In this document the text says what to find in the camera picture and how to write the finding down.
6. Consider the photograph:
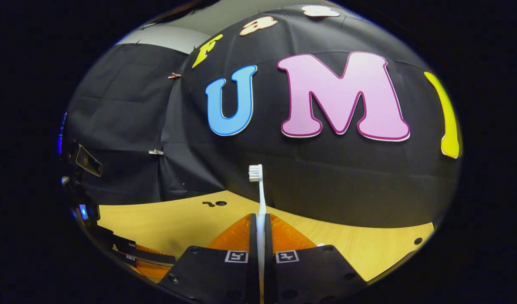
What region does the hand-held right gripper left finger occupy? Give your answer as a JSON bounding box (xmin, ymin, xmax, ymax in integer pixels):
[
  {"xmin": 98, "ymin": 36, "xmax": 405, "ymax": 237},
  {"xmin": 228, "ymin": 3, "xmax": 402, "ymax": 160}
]
[{"xmin": 158, "ymin": 213, "xmax": 259, "ymax": 304}]

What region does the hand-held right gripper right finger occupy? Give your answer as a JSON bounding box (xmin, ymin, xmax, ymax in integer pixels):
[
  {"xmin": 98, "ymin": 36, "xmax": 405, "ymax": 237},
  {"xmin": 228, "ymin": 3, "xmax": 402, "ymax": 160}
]
[{"xmin": 264, "ymin": 213, "xmax": 367, "ymax": 304}]

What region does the blue toothbrush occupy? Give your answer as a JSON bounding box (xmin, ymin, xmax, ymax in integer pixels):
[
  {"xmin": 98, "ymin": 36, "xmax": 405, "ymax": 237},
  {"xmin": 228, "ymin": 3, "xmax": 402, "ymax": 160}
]
[{"xmin": 248, "ymin": 164, "xmax": 267, "ymax": 304}]

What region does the black backdrop cloth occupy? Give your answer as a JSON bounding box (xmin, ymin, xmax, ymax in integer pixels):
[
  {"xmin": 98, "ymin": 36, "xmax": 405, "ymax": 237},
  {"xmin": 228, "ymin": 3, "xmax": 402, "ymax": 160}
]
[{"xmin": 62, "ymin": 4, "xmax": 463, "ymax": 228}]

